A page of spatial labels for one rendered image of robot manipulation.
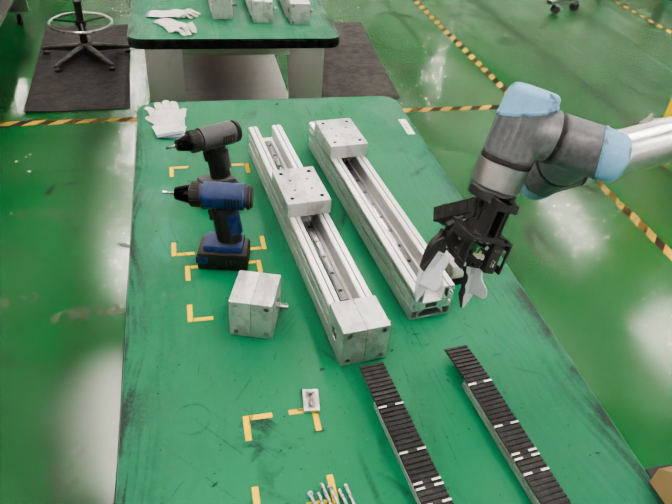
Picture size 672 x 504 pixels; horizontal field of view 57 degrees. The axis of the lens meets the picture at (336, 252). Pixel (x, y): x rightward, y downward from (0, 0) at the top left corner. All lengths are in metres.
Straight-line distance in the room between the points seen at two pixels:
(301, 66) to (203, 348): 1.94
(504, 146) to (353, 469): 0.60
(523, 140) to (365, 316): 0.52
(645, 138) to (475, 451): 0.61
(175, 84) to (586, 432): 2.32
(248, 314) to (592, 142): 0.73
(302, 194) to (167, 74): 1.58
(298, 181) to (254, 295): 0.41
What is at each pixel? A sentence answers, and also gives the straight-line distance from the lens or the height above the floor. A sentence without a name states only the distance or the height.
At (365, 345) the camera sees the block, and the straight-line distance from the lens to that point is 1.26.
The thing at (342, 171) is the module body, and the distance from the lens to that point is 1.71.
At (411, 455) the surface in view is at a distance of 1.13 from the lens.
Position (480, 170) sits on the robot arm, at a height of 1.29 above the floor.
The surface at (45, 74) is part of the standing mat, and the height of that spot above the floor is 0.02.
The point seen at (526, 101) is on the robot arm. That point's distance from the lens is 0.90.
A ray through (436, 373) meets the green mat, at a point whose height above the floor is 0.78.
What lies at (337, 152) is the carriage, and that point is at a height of 0.88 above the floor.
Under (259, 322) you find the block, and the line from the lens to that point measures 1.29.
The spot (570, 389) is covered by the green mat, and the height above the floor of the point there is 0.78.
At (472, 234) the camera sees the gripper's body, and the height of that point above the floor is 1.21.
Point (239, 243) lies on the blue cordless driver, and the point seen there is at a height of 0.85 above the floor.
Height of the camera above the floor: 1.74
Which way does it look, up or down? 38 degrees down
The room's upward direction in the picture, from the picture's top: 5 degrees clockwise
